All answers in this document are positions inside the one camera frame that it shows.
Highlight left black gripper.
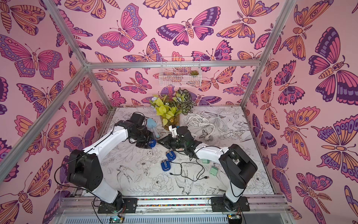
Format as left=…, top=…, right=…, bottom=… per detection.
left=131, top=130, right=156, bottom=149

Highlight black usb cable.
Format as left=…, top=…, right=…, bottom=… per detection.
left=170, top=161, right=210, bottom=184
left=155, top=137, right=206, bottom=180

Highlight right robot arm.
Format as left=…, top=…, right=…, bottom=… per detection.
left=158, top=126, right=258, bottom=211

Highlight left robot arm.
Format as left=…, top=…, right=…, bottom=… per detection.
left=67, top=112, right=156, bottom=211

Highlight potted green plant glass vase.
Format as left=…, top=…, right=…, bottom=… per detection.
left=149, top=88, right=196, bottom=131

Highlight white coiled power cord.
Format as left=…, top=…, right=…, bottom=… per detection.
left=186, top=111, right=224, bottom=141

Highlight white wire basket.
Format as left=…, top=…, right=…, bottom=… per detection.
left=158, top=56, right=202, bottom=88

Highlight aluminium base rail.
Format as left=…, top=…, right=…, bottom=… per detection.
left=52, top=195, right=295, bottom=224

